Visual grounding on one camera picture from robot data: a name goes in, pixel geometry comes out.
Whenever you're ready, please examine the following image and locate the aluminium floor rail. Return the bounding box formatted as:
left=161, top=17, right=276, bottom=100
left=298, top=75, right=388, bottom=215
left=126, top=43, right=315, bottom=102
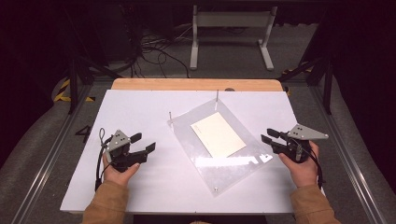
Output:
left=309, top=84, right=389, bottom=224
left=11, top=83, right=94, bottom=224

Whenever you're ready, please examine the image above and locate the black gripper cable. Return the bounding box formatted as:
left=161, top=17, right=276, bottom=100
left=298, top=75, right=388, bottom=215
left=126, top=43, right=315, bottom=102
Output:
left=94, top=127, right=112, bottom=192
left=298, top=141, right=325, bottom=189

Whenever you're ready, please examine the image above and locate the black metal stand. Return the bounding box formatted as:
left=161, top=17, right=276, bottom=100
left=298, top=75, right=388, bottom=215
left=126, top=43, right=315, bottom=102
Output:
left=278, top=55, right=336, bottom=116
left=66, top=55, right=123, bottom=115

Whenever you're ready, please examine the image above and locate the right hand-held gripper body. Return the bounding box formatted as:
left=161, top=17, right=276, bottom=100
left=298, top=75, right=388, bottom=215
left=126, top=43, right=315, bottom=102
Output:
left=272, top=123, right=330, bottom=163

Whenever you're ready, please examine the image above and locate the cream paper card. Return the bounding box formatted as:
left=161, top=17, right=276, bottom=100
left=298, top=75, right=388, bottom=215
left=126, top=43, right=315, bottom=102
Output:
left=190, top=111, right=248, bottom=159

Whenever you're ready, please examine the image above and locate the clear acrylic sheet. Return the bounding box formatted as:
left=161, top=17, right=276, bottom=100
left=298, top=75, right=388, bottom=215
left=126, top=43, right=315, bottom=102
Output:
left=167, top=99, right=275, bottom=198

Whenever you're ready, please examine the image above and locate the tangle of black floor cables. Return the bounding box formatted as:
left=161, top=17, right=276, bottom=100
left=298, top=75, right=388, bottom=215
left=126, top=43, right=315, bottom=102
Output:
left=129, top=22, right=191, bottom=79

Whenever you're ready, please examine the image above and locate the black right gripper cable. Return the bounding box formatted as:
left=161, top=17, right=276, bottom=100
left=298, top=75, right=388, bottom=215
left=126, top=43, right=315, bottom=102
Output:
left=298, top=141, right=325, bottom=189

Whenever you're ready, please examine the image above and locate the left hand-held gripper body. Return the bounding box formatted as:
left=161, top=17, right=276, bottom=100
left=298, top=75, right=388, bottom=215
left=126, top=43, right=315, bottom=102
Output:
left=105, top=129, right=149, bottom=174

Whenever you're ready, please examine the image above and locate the person's left hand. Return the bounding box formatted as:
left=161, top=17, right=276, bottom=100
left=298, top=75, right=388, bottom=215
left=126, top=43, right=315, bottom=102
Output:
left=102, top=154, right=141, bottom=188

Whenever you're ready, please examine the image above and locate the wooden table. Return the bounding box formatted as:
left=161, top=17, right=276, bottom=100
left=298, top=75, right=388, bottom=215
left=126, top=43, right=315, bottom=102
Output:
left=110, top=77, right=284, bottom=92

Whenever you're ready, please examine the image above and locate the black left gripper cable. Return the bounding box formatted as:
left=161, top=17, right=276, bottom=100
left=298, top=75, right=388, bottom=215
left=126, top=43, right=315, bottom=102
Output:
left=94, top=127, right=112, bottom=192

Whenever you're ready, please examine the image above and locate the person's right hand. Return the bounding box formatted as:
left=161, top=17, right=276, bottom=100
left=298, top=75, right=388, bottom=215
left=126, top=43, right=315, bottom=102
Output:
left=277, top=141, right=320, bottom=189

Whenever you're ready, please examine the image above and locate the yellow black hazard tape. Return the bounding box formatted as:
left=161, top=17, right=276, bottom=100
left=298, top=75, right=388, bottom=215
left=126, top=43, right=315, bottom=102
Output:
left=52, top=77, right=96, bottom=104

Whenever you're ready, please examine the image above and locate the large white board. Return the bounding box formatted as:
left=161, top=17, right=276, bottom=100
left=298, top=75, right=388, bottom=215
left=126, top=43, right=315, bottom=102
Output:
left=60, top=89, right=326, bottom=215

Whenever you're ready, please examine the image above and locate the white metal stand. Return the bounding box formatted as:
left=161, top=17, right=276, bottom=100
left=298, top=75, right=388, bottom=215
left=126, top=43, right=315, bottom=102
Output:
left=189, top=4, right=278, bottom=72

